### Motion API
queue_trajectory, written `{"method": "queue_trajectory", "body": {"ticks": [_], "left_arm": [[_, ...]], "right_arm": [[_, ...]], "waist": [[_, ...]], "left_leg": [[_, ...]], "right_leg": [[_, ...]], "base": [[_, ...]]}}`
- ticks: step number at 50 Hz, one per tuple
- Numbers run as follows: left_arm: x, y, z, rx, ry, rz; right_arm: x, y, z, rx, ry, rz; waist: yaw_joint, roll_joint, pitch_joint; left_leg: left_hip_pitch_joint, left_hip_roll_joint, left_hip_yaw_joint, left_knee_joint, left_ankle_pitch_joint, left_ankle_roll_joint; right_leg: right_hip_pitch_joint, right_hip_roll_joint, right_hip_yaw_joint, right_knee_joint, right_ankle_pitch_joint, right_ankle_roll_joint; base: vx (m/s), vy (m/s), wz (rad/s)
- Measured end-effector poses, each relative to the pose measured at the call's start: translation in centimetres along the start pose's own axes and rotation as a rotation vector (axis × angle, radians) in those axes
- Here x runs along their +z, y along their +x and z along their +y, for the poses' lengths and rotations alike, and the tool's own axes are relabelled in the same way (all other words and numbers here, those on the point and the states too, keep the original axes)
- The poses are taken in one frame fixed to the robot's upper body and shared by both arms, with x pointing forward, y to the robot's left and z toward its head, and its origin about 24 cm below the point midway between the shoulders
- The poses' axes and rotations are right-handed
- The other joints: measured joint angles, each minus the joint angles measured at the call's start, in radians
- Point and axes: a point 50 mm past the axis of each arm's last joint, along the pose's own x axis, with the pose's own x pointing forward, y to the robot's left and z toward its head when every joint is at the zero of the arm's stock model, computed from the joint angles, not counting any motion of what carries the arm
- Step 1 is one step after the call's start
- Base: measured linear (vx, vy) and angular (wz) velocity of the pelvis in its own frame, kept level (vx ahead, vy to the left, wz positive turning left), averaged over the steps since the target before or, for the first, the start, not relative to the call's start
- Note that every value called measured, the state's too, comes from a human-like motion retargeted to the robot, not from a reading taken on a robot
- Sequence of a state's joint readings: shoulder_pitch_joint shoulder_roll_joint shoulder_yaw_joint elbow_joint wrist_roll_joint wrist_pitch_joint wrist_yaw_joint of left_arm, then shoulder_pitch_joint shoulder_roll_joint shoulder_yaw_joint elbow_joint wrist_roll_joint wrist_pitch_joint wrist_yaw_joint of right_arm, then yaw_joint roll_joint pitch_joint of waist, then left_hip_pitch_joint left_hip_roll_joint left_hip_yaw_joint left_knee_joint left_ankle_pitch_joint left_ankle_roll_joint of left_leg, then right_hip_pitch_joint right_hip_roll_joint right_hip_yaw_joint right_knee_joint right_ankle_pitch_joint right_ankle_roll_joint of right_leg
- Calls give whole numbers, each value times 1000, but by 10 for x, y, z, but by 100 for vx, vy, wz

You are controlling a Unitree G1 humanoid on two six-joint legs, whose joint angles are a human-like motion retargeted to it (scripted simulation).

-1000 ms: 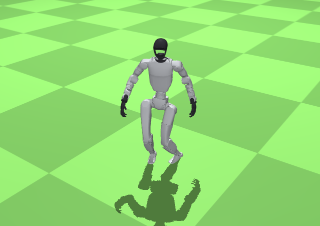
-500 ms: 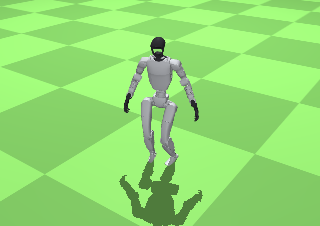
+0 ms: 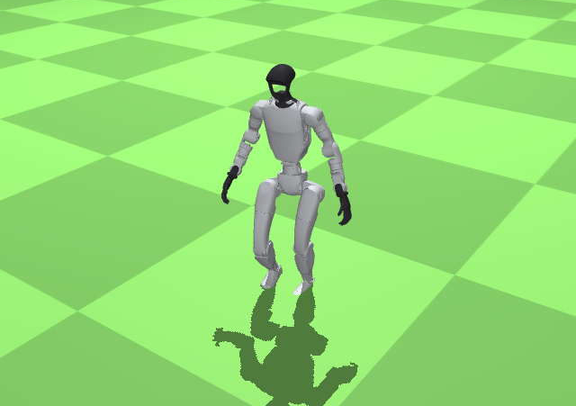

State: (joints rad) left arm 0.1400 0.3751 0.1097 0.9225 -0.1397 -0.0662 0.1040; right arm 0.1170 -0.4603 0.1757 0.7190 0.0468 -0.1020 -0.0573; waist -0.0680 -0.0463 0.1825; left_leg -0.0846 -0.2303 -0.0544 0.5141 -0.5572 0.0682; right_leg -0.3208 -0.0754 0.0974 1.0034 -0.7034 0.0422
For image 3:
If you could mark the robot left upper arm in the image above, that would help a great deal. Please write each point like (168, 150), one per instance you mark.
(314, 117)

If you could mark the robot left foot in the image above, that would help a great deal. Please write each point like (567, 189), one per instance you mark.
(303, 286)

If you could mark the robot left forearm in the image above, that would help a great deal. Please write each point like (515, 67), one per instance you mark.
(337, 172)

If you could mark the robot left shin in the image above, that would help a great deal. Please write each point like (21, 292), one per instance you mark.
(305, 263)

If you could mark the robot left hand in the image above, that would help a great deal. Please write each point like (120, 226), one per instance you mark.
(345, 204)

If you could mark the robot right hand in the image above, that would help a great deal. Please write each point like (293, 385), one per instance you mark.
(231, 175)

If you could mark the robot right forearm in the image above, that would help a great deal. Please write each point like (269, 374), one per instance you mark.
(242, 155)

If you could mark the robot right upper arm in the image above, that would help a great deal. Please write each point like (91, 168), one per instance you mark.
(255, 121)

